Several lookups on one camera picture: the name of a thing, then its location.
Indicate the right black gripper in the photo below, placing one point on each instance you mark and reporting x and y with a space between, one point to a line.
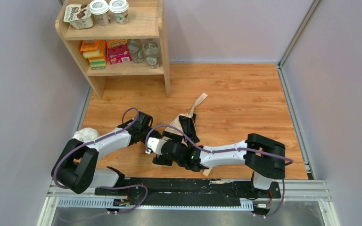
169 149

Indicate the white lidded cup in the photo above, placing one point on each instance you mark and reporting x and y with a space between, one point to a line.
100 11
119 9

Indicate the Chobani yogurt tub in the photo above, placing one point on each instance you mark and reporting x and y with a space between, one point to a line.
79 16

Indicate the pink orange snack box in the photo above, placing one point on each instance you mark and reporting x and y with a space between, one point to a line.
117 51

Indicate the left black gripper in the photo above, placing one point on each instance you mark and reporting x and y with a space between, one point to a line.
152 133

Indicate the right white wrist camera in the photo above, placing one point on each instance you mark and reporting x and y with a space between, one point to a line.
154 145

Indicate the right clear glass bottle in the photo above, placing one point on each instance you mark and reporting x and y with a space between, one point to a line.
152 53

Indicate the orange sponge pack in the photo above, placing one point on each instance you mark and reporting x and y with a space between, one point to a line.
95 51

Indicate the clear glass bottle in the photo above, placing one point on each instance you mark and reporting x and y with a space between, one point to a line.
136 50
152 53

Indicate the left white lidded cup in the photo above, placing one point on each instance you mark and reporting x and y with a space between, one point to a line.
100 11

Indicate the beige folding umbrella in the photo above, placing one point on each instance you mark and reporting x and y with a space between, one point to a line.
184 124

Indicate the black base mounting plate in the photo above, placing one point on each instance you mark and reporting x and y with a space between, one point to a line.
189 191

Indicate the white crumpled plastic bag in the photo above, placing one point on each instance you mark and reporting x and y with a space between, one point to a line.
86 134

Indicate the aluminium frame rail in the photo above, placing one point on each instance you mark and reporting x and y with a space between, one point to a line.
302 203

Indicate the wooden shelf unit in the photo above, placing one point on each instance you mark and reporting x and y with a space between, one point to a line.
146 20

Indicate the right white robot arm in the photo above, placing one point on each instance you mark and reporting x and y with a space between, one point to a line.
265 156

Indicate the right white lidded cup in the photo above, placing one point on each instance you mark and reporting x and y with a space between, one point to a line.
119 9

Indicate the left clear glass bottle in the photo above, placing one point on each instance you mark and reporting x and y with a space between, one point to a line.
136 50

